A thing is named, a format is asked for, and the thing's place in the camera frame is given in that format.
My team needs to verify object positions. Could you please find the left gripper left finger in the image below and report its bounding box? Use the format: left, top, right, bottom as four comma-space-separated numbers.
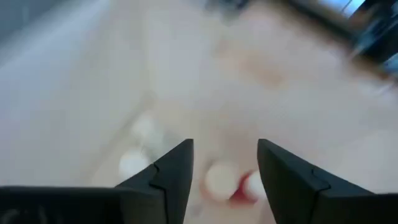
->
114, 138, 195, 224

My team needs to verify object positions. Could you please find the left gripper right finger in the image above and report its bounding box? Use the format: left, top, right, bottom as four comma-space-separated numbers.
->
257, 138, 374, 224

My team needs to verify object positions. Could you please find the amber bottle with white cap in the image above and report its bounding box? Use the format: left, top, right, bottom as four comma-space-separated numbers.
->
200, 161, 267, 208

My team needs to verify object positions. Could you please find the white perforated plastic basket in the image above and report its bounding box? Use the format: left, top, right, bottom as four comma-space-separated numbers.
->
0, 0, 383, 224

